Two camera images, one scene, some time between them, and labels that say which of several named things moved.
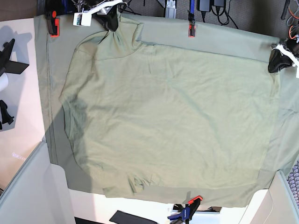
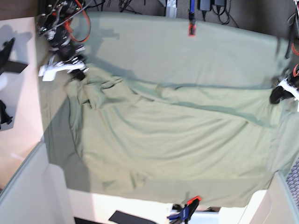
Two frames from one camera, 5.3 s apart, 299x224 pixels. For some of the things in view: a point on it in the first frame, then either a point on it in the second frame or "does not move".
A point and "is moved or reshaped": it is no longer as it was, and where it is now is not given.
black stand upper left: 7,65 does not move
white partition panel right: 274,205 does not move
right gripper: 103,9 → 62,58
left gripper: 290,48 → 291,85
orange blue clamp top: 192,21 does not move
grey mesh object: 293,180 does not move
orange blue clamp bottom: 189,210 does not move
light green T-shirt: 140,116 is moved or reshaped
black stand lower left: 6,116 does not move
